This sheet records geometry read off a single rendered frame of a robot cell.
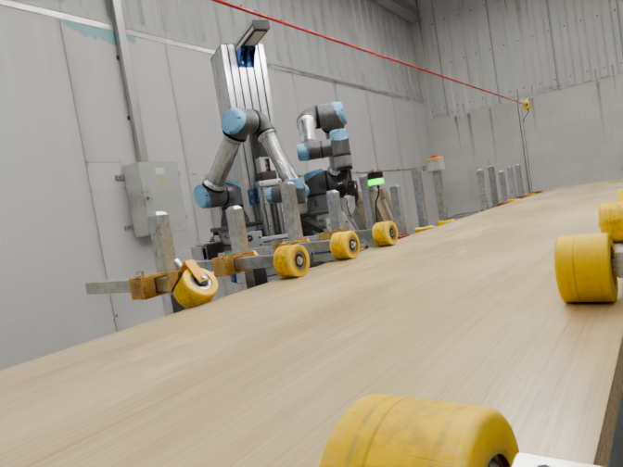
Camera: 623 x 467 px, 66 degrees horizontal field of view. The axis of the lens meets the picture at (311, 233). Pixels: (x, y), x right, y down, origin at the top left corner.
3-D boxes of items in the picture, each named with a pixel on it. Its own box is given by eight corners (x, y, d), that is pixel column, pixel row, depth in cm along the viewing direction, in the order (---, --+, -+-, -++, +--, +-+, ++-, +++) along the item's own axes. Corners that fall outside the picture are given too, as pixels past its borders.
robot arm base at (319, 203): (301, 213, 276) (298, 196, 275) (324, 209, 282) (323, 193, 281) (312, 211, 262) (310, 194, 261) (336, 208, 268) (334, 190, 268)
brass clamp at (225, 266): (212, 277, 129) (209, 258, 129) (247, 267, 140) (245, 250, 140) (228, 276, 126) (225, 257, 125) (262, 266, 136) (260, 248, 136)
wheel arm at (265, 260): (164, 275, 147) (161, 263, 147) (173, 272, 150) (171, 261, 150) (288, 266, 117) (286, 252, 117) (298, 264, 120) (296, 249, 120)
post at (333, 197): (346, 321, 176) (325, 192, 173) (350, 319, 179) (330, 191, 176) (354, 321, 174) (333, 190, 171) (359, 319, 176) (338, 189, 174)
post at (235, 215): (252, 374, 136) (224, 207, 133) (260, 370, 139) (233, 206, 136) (261, 375, 134) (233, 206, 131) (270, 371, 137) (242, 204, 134)
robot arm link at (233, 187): (248, 203, 251) (244, 177, 251) (229, 206, 241) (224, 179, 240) (233, 206, 259) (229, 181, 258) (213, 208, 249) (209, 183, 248)
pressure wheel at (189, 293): (186, 316, 100) (166, 287, 103) (215, 306, 106) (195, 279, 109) (198, 297, 97) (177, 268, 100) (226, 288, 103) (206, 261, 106)
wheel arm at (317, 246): (223, 260, 167) (222, 250, 167) (231, 258, 170) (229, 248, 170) (343, 249, 137) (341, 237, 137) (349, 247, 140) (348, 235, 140)
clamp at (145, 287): (130, 300, 109) (126, 278, 109) (178, 286, 120) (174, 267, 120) (146, 299, 106) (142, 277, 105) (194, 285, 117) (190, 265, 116)
